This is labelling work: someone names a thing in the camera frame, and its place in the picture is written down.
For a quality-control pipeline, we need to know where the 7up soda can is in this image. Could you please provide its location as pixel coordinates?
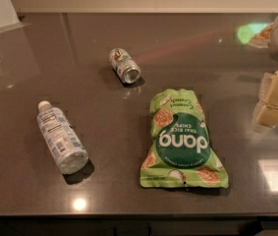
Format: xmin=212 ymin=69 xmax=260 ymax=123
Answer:
xmin=109 ymin=48 xmax=140 ymax=85

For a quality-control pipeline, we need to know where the clear plastic water bottle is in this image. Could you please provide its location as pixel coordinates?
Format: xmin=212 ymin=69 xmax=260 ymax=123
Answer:
xmin=37 ymin=101 xmax=88 ymax=174

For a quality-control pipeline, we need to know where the green Dang chips bag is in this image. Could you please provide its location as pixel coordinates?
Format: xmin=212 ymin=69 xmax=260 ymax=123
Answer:
xmin=139 ymin=89 xmax=229 ymax=188

